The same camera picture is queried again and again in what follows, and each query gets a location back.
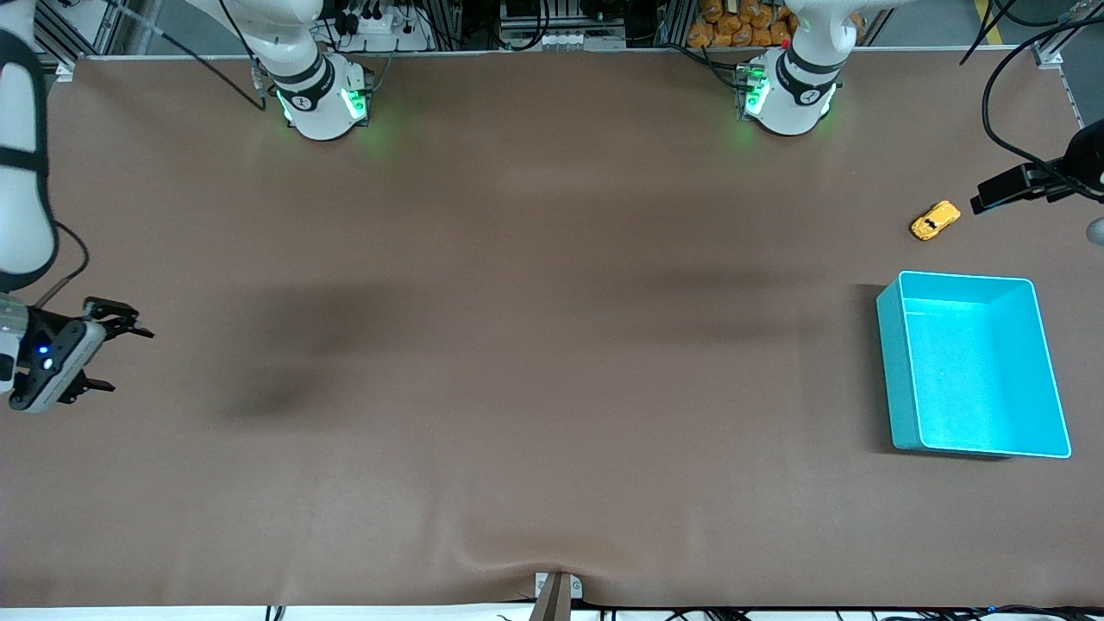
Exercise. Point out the orange packaged goods pile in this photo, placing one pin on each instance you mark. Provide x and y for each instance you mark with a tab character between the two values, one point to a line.
742	24

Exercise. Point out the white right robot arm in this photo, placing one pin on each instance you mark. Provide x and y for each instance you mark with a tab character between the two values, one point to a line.
315	103

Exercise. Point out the white terminal block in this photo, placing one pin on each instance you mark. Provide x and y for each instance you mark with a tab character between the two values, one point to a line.
565	40

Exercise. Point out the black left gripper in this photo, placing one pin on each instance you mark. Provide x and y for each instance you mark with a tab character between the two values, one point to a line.
1088	153

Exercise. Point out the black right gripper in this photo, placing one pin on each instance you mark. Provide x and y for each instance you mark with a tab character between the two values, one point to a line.
43	329

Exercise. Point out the brown table mat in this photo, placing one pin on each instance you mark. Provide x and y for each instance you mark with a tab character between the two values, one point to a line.
552	431

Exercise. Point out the yellow beetle toy car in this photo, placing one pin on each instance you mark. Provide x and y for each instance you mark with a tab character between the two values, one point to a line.
935	221

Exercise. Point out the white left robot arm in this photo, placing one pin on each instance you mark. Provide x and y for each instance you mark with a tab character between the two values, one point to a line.
789	103

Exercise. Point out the turquoise plastic bin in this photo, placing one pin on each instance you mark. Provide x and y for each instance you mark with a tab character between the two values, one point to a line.
983	379

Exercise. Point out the white power strip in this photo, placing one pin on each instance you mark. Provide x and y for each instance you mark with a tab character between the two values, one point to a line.
379	21

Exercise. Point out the metal table clamp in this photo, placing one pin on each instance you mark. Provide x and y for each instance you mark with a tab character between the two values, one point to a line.
556	595

